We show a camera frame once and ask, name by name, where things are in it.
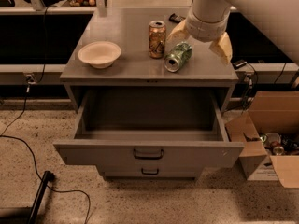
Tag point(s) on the small black power adapter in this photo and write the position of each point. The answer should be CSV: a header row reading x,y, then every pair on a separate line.
x,y
238,64

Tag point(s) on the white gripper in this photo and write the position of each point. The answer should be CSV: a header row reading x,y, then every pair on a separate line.
x,y
206,29

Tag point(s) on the grey metal drawer cabinet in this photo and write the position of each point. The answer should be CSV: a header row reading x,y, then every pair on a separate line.
x,y
128,27

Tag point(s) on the black lower drawer handle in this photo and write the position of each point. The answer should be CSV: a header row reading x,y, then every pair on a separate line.
x,y
149,172

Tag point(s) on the black top drawer handle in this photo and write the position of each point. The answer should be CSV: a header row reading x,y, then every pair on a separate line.
x,y
148,155

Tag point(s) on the closed grey lower drawer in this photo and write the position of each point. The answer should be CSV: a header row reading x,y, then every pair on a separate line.
x,y
164,172

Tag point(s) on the wall power outlet left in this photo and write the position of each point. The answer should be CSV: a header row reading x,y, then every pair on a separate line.
x,y
30,79

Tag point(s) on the open grey top drawer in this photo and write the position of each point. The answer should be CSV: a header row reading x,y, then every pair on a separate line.
x,y
149,127

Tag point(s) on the cans inside cardboard box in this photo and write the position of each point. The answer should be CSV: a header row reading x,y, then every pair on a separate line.
x,y
279,144

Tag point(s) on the black remote control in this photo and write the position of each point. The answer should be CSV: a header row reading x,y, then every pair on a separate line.
x,y
176,18

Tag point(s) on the gold soda can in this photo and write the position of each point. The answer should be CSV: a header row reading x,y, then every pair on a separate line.
x,y
157,37

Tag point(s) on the green soda can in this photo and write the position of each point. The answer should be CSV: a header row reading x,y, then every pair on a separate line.
x,y
177,56

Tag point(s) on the black drawer handle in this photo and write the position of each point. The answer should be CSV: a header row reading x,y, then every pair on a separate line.
x,y
148,155
149,172

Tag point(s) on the black metal floor stand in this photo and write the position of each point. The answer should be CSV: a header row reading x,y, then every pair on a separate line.
x,y
47,177

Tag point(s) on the brown cardboard box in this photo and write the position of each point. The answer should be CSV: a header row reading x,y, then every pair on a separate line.
x,y
269,112

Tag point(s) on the white paper bowl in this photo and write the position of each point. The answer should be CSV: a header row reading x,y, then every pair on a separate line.
x,y
100,54

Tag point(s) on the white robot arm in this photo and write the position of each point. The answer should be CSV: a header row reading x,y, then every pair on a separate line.
x,y
276,19

